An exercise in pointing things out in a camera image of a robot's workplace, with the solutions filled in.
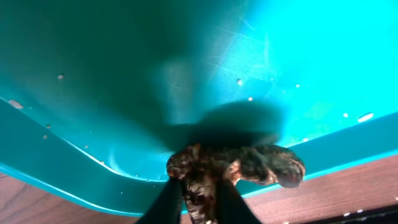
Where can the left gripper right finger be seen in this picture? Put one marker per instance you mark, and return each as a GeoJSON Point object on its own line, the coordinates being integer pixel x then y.
{"type": "Point", "coordinates": [230, 206]}

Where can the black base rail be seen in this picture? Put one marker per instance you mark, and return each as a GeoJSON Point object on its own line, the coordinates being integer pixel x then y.
{"type": "Point", "coordinates": [381, 215]}

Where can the brown food scrap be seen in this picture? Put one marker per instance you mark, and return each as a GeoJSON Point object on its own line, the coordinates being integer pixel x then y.
{"type": "Point", "coordinates": [200, 166]}

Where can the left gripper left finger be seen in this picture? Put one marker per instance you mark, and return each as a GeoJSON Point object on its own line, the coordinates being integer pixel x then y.
{"type": "Point", "coordinates": [167, 207]}

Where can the teal serving tray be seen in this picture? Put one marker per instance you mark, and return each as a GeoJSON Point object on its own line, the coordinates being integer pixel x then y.
{"type": "Point", "coordinates": [96, 95]}

